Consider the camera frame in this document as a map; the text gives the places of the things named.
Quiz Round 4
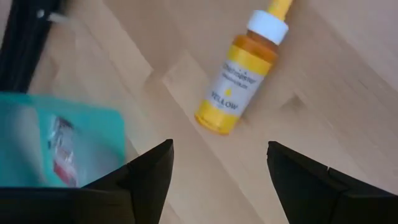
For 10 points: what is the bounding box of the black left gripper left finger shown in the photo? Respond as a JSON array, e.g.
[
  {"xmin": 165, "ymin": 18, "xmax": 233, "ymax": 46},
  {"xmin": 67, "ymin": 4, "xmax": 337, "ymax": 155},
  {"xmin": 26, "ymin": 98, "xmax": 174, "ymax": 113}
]
[{"xmin": 0, "ymin": 139, "xmax": 175, "ymax": 224}]

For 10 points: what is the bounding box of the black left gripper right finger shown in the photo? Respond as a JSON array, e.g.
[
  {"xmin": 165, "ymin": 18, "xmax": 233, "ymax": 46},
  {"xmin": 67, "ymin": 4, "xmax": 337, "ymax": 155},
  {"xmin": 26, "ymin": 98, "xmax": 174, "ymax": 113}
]
[{"xmin": 267, "ymin": 141, "xmax": 398, "ymax": 224}]

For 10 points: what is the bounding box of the yellow food colouring bottle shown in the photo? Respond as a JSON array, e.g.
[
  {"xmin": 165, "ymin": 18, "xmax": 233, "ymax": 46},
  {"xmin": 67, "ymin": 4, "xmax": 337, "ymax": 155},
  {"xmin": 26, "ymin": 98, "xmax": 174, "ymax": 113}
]
[{"xmin": 194, "ymin": 0, "xmax": 295, "ymax": 136}]

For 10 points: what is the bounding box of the teal plastic container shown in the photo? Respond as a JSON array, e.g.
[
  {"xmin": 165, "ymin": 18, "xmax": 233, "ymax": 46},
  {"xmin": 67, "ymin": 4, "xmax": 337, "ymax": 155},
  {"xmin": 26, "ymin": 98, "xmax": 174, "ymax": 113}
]
[{"xmin": 0, "ymin": 91, "xmax": 127, "ymax": 189}]

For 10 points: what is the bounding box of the black aluminium table frame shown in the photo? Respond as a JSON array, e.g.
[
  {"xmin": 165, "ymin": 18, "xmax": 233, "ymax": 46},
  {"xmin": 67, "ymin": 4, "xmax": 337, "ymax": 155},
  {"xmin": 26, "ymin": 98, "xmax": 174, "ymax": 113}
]
[{"xmin": 0, "ymin": 0, "xmax": 77, "ymax": 93}]

